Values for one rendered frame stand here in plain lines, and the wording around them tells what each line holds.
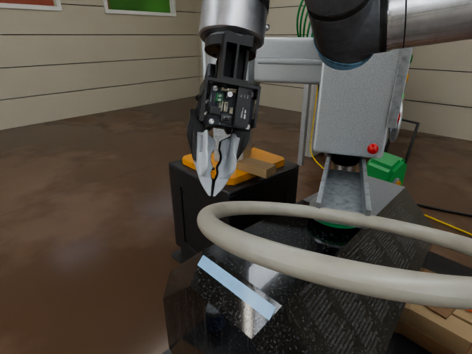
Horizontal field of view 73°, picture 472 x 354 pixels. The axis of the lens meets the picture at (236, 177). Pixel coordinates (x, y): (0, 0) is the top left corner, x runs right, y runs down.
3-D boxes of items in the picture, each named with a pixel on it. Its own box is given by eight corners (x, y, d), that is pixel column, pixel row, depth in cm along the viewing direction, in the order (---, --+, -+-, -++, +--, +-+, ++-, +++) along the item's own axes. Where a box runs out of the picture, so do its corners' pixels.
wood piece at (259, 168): (237, 169, 183) (237, 161, 181) (247, 164, 190) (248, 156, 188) (265, 178, 171) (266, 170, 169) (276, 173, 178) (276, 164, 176)
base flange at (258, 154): (179, 162, 203) (178, 155, 201) (235, 146, 234) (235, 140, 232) (230, 187, 171) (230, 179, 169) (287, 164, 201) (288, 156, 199)
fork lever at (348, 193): (322, 142, 138) (323, 131, 136) (369, 147, 132) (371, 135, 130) (298, 218, 77) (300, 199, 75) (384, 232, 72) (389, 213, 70)
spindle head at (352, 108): (320, 132, 139) (333, 17, 120) (374, 136, 132) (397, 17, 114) (311, 160, 108) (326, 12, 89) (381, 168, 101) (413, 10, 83)
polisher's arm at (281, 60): (192, 84, 171) (189, 34, 161) (215, 77, 201) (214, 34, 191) (336, 91, 151) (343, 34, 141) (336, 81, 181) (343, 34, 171)
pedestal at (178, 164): (171, 256, 234) (161, 162, 204) (236, 223, 275) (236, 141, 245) (230, 307, 190) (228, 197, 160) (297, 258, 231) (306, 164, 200)
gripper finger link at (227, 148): (217, 200, 41) (225, 129, 41) (210, 194, 47) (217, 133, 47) (240, 202, 42) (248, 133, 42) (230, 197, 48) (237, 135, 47)
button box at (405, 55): (383, 121, 102) (402, 24, 90) (392, 122, 101) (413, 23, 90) (385, 128, 95) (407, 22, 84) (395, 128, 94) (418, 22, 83)
